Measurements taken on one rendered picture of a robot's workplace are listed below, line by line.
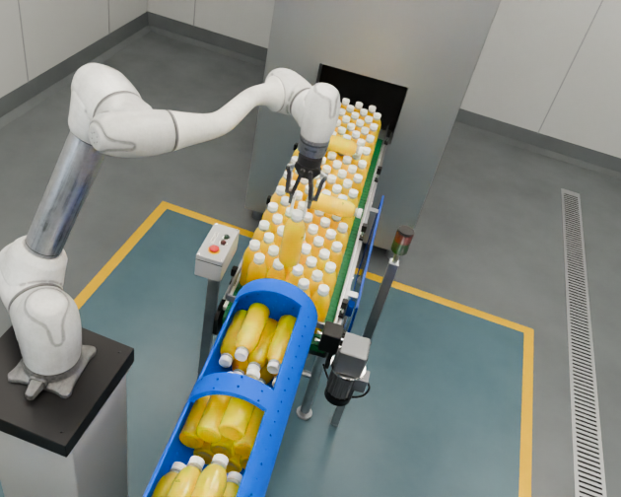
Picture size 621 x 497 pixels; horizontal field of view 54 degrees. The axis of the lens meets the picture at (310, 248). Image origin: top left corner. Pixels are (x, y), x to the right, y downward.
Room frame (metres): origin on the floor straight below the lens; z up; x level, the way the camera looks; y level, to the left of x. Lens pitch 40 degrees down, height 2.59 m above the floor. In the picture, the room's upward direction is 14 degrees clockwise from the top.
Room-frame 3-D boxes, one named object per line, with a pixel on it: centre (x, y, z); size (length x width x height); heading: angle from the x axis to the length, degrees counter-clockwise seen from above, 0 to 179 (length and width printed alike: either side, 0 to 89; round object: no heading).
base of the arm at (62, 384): (1.01, 0.64, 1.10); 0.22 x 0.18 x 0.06; 178
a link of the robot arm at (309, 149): (1.59, 0.07, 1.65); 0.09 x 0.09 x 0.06
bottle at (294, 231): (1.59, 0.07, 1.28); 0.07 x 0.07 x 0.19
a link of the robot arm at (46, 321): (1.04, 0.64, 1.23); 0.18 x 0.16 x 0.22; 44
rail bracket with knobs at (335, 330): (1.50, -0.14, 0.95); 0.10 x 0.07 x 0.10; 86
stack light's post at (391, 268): (1.82, -0.33, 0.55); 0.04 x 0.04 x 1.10; 86
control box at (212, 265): (1.69, 0.33, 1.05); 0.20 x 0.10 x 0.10; 176
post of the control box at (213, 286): (1.69, 0.33, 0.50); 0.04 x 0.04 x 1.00; 86
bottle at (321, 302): (1.58, -0.08, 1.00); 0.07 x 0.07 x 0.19
